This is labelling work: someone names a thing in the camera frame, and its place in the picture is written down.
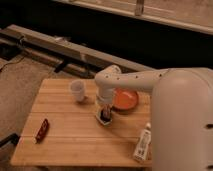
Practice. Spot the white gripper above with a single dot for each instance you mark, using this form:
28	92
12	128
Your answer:
106	102

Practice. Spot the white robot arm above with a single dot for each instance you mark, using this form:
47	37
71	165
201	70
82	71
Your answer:
181	113

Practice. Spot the white sponge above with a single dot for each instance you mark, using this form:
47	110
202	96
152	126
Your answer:
98	117

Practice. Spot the orange bowl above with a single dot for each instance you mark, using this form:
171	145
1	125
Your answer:
125	99

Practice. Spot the white plastic cup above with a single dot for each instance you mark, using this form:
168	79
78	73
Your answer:
77	89

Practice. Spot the wooden board table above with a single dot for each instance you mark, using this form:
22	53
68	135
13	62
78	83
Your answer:
75	137

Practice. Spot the white small bottle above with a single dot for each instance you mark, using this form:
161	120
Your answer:
142	146

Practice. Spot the long metal rail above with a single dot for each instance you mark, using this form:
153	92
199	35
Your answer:
71	50

